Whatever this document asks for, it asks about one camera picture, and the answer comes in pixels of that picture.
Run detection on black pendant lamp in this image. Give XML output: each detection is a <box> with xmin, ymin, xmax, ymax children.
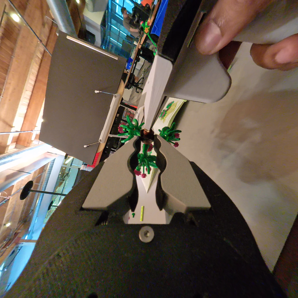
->
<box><xmin>19</xmin><ymin>180</ymin><xmax>68</xmax><ymax>201</ymax></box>

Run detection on silver ventilation duct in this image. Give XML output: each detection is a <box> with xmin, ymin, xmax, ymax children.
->
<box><xmin>46</xmin><ymin>0</ymin><xmax>78</xmax><ymax>35</ymax></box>
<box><xmin>0</xmin><ymin>142</ymin><xmax>55</xmax><ymax>189</ymax></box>

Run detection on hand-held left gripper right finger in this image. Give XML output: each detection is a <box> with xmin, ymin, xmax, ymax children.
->
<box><xmin>154</xmin><ymin>135</ymin><xmax>211</xmax><ymax>214</ymax></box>

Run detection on white panel bracket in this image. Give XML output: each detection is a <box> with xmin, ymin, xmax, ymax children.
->
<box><xmin>100</xmin><ymin>94</ymin><xmax>122</xmax><ymax>143</ymax></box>

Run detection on orange toy flower on stem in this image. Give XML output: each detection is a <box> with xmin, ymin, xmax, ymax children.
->
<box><xmin>139</xmin><ymin>20</ymin><xmax>159</xmax><ymax>56</ymax></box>

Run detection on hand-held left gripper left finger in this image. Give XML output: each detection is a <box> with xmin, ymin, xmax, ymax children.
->
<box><xmin>82</xmin><ymin>137</ymin><xmax>142</xmax><ymax>212</ymax></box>

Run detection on green toy plant pink flowers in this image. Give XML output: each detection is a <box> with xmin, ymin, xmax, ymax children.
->
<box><xmin>117</xmin><ymin>115</ymin><xmax>182</xmax><ymax>178</ymax></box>

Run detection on person's right hand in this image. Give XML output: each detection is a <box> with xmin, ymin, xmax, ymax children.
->
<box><xmin>194</xmin><ymin>0</ymin><xmax>298</xmax><ymax>71</ymax></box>

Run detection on open toy instruction booklet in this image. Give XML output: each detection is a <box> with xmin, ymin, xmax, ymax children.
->
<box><xmin>147</xmin><ymin>98</ymin><xmax>187</xmax><ymax>194</ymax></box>

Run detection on dark grey divider panel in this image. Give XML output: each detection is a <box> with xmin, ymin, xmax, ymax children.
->
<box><xmin>38</xmin><ymin>30</ymin><xmax>127</xmax><ymax>165</ymax></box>

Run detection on black office chair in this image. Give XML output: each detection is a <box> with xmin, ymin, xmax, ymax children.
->
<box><xmin>124</xmin><ymin>72</ymin><xmax>145</xmax><ymax>94</ymax></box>

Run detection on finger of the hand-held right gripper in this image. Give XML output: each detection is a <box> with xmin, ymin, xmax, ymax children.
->
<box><xmin>143</xmin><ymin>54</ymin><xmax>174</xmax><ymax>131</ymax></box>

